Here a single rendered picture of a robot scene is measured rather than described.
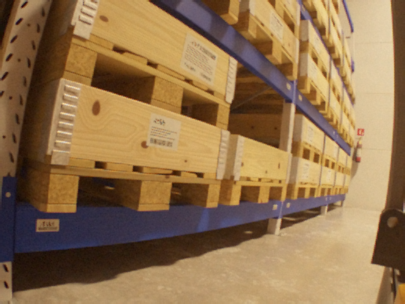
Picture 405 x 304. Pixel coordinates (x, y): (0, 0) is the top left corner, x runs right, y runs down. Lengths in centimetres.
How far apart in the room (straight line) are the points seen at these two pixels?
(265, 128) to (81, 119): 188
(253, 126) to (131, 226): 171
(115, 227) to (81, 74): 50
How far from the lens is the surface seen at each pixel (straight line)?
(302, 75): 245
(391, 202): 62
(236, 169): 136
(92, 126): 78
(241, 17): 160
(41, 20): 84
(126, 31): 88
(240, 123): 255
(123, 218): 98
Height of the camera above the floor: 45
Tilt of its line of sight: 2 degrees up
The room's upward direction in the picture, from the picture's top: 8 degrees clockwise
